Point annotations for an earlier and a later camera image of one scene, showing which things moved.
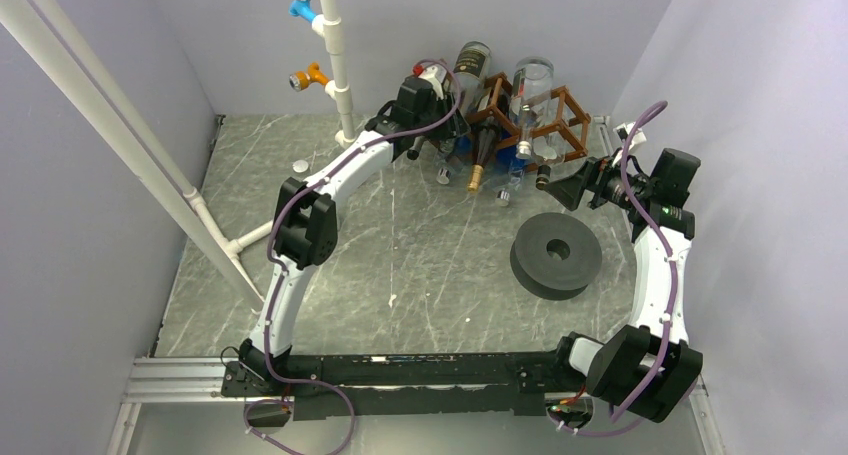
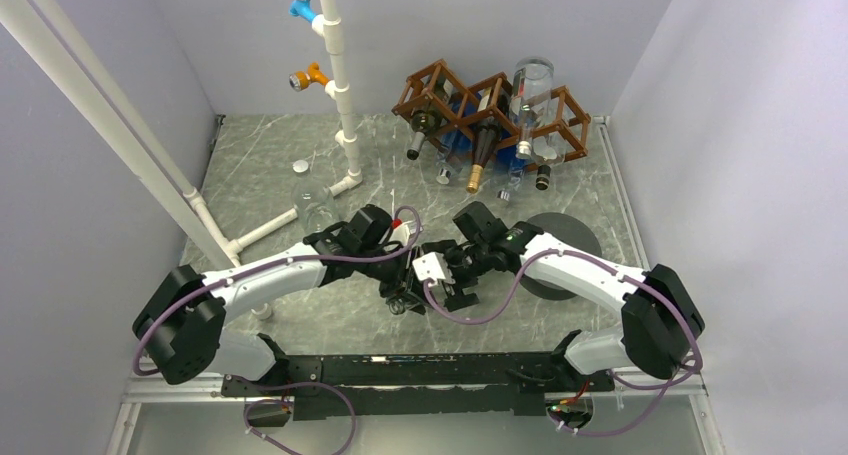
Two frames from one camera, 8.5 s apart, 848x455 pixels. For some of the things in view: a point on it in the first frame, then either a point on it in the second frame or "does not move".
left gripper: x=445 y=106 → x=400 y=291
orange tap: x=301 y=80 does not move
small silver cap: x=300 y=166 does not move
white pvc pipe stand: x=327 y=27 does not move
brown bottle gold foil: x=485 y=136 does not move
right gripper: x=596 y=173 → x=456 y=297
